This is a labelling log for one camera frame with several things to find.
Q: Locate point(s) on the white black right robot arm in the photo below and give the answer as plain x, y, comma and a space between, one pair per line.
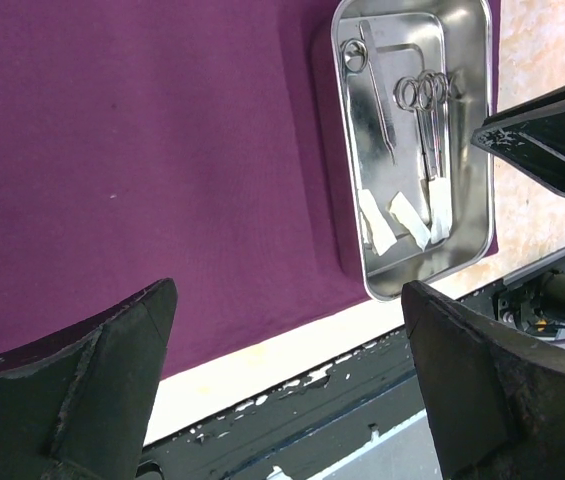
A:
537, 302

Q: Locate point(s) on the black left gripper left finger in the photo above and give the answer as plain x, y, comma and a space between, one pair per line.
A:
76, 404

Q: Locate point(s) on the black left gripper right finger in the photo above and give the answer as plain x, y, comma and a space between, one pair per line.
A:
494, 396

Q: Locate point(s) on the steel forceps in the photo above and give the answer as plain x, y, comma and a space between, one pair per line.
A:
425, 96

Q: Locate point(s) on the white packaged instrument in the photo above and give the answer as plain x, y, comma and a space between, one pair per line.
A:
381, 235

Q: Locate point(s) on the white packaged blade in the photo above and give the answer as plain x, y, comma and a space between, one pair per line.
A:
404, 212
440, 203

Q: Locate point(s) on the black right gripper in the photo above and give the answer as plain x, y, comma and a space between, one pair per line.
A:
531, 138

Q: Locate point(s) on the steel serrated tweezers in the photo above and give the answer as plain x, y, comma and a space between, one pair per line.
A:
379, 87

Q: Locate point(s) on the purple cloth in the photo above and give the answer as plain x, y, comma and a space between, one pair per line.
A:
142, 140

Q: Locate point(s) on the steel instrument tray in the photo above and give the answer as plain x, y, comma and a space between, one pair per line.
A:
452, 37

